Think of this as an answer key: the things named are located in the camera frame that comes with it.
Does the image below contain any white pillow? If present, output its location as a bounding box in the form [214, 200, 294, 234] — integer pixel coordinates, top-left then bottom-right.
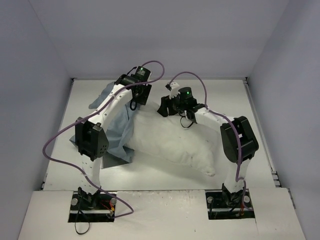
[125, 102, 220, 177]

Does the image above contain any blue-grey pillowcase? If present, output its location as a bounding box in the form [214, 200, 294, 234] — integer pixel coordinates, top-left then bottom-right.
[68, 82, 141, 166]

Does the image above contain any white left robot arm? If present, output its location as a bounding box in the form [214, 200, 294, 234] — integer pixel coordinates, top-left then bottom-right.
[75, 66, 152, 210]

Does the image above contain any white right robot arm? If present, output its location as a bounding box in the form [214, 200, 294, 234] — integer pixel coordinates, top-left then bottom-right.
[157, 83, 259, 206]

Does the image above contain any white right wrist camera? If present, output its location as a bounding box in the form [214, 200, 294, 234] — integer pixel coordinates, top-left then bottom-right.
[165, 80, 180, 99]

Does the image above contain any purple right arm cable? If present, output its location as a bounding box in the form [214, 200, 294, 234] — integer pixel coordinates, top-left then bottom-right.
[164, 71, 254, 211]

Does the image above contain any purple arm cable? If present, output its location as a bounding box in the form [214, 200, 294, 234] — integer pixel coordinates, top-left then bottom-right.
[41, 59, 166, 218]
[164, 71, 254, 211]

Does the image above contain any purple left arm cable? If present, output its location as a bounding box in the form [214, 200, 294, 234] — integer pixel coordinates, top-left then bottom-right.
[41, 59, 166, 218]

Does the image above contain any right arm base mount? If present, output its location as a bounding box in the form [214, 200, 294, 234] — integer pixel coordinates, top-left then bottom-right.
[205, 190, 255, 221]

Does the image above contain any thin black loose cable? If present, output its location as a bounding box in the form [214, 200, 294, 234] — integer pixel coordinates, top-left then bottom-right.
[73, 194, 93, 236]

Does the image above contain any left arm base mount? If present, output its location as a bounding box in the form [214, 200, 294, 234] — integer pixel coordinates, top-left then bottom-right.
[68, 192, 117, 223]

